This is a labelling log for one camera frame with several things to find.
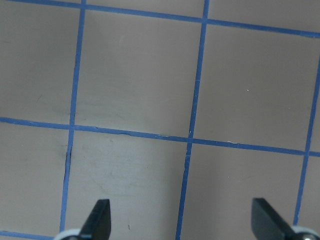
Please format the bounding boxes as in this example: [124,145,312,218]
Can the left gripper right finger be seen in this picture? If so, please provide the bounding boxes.
[250,198,295,240]

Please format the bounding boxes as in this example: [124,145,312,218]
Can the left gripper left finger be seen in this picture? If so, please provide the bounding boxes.
[79,199,111,240]

